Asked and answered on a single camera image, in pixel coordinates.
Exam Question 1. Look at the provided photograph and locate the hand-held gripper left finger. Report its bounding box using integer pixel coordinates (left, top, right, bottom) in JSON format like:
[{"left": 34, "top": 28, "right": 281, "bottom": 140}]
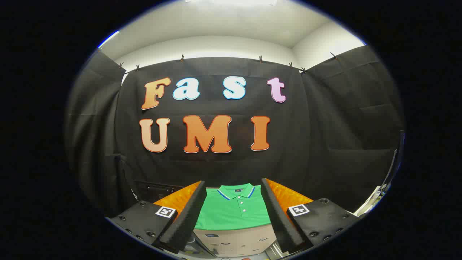
[{"left": 108, "top": 181, "right": 208, "bottom": 253}]

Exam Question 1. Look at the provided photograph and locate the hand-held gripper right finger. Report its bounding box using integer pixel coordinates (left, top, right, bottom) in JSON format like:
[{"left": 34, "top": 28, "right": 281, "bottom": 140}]
[{"left": 261, "top": 178, "right": 361, "bottom": 255}]

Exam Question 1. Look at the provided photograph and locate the dark washing machine lid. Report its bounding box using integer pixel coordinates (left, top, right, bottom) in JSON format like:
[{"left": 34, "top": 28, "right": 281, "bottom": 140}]
[{"left": 134, "top": 180, "right": 185, "bottom": 201}]

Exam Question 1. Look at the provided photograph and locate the green polo shirt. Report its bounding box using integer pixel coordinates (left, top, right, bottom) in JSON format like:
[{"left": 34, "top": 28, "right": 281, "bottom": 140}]
[{"left": 195, "top": 183, "right": 271, "bottom": 231}]

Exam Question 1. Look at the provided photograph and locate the black backdrop cloth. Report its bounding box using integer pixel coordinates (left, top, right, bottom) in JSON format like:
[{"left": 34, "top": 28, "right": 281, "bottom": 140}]
[{"left": 65, "top": 45, "right": 405, "bottom": 217}]

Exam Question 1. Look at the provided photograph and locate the row of black clips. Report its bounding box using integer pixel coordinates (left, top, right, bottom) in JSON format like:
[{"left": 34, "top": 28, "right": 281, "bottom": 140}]
[{"left": 118, "top": 52, "right": 339, "bottom": 75}]

